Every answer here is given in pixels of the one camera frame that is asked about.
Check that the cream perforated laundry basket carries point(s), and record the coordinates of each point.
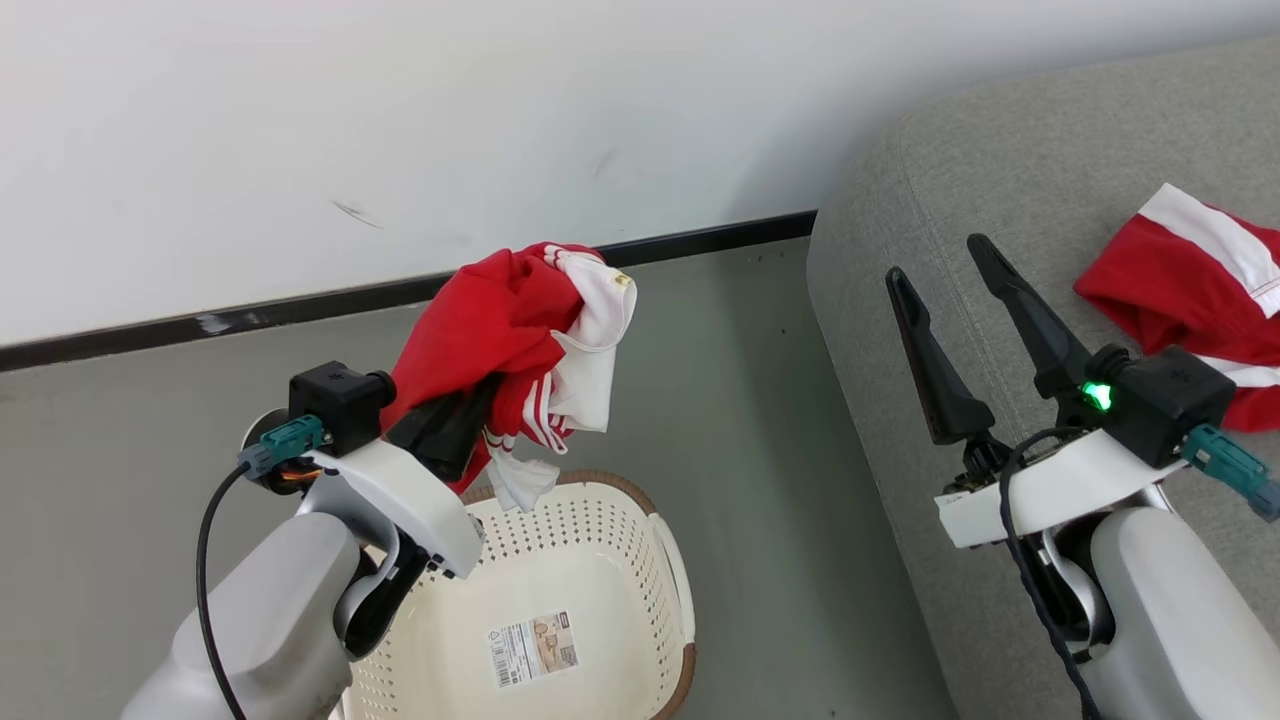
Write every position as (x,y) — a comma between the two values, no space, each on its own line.
(590,560)

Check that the white barcode label sticker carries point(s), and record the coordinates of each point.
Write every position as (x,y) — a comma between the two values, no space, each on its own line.
(533,650)

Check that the black baseboard strip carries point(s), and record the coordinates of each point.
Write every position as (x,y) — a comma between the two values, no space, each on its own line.
(300,305)

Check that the red and white garment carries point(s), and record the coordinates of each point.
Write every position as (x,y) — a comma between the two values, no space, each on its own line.
(490,320)
(1170,280)

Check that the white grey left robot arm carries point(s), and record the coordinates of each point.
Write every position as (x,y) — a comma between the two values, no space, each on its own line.
(260,630)

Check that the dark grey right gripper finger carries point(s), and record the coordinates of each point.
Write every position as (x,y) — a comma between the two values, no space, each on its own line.
(1035,320)
(935,380)

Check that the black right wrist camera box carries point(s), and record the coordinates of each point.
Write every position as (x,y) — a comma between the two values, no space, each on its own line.
(1165,400)

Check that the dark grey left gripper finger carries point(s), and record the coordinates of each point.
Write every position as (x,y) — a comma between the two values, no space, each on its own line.
(440,415)
(462,445)

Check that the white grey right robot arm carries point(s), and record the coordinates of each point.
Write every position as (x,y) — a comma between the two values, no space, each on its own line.
(1180,620)

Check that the teal camera connector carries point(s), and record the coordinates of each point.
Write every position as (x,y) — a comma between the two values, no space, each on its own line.
(285,445)
(1230,465)

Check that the teal right camera connector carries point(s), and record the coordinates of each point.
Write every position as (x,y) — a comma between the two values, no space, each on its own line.
(1230,465)

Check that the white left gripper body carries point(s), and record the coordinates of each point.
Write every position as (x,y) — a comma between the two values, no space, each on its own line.
(410,490)

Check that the teal left camera connector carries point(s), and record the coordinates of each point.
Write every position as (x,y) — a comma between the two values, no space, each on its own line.
(285,445)

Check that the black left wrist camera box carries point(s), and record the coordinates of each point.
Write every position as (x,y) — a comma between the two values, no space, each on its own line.
(335,400)

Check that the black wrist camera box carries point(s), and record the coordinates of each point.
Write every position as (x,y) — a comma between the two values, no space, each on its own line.
(335,400)
(1165,400)

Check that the grey fabric sofa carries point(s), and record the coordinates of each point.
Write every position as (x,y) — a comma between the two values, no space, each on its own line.
(900,200)

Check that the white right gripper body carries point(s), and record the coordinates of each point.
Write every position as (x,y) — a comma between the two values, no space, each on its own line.
(1060,485)

